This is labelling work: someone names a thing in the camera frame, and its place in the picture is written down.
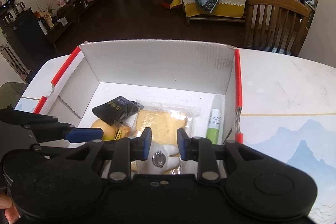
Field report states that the white plush keychain toy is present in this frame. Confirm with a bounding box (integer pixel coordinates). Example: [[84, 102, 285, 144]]
[[136, 141, 181, 174]]

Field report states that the red cardboard box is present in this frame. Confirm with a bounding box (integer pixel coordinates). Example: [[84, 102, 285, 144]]
[[15, 39, 245, 177]]

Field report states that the green jacket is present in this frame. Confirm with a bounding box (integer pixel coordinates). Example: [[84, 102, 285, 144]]
[[0, 82, 28, 109]]

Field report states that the black snack packet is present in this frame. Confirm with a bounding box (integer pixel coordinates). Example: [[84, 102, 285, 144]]
[[92, 96, 144, 125]]

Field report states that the wooden dining chair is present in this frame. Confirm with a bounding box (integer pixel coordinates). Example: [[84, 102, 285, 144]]
[[244, 0, 310, 56]]

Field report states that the green white glue tube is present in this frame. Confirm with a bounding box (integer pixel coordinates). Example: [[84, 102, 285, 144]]
[[206, 94, 222, 144]]

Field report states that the person's left hand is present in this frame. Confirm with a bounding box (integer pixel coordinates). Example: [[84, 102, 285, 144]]
[[0, 193, 20, 223]]

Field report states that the packaged toast cracker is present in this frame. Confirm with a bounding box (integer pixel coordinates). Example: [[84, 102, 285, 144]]
[[131, 101, 200, 174]]

